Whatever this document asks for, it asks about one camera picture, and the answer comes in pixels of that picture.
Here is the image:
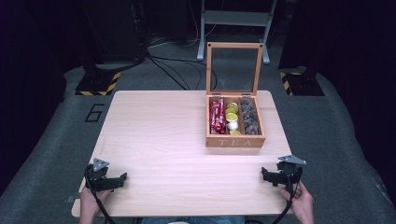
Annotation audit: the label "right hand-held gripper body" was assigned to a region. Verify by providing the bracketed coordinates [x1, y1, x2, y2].
[276, 154, 307, 189]

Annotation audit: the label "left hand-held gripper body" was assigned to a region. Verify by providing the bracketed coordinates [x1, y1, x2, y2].
[84, 158, 111, 192]

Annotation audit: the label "person's left hand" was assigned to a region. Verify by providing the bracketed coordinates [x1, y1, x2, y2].
[79, 186, 112, 217]

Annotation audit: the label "person's right hand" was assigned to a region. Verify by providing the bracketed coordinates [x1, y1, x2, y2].
[280, 180, 315, 218]

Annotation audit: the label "wooden tea box glass lid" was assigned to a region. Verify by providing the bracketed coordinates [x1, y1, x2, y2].
[205, 41, 267, 149]

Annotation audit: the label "pile of dark wrapped packets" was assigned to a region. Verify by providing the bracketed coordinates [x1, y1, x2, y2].
[240, 98, 260, 136]

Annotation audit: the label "red snack packet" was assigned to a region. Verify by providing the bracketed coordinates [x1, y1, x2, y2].
[209, 98, 219, 135]
[217, 97, 227, 135]

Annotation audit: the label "dark cabinet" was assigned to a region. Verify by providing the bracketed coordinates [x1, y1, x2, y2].
[78, 0, 148, 63]

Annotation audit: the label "grey metal stand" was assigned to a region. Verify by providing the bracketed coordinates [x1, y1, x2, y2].
[196, 0, 278, 65]

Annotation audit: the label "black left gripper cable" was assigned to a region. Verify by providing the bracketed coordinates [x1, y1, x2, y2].
[83, 167, 118, 224]

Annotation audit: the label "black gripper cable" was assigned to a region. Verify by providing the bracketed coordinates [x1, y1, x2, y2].
[83, 167, 118, 224]
[271, 176, 301, 224]

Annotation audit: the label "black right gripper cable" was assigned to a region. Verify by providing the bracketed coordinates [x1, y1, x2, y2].
[271, 176, 301, 224]

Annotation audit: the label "black yellow striped base plate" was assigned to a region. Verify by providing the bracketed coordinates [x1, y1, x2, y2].
[278, 66, 325, 97]
[75, 63, 121, 97]

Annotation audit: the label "black floor cable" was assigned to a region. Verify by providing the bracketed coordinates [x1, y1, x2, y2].
[148, 54, 219, 91]
[145, 54, 190, 91]

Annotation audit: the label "white floor cables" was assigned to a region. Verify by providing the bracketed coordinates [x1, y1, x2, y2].
[148, 18, 219, 49]

